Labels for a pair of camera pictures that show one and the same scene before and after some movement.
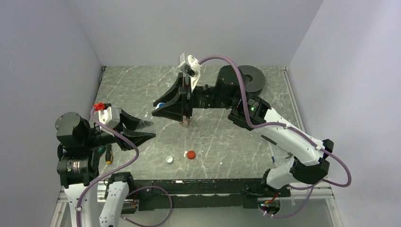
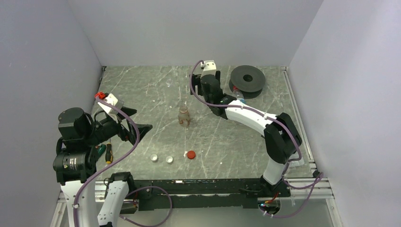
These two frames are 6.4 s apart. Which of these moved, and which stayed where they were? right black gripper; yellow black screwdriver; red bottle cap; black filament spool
Moved: right black gripper
Stayed: black filament spool; yellow black screwdriver; red bottle cap
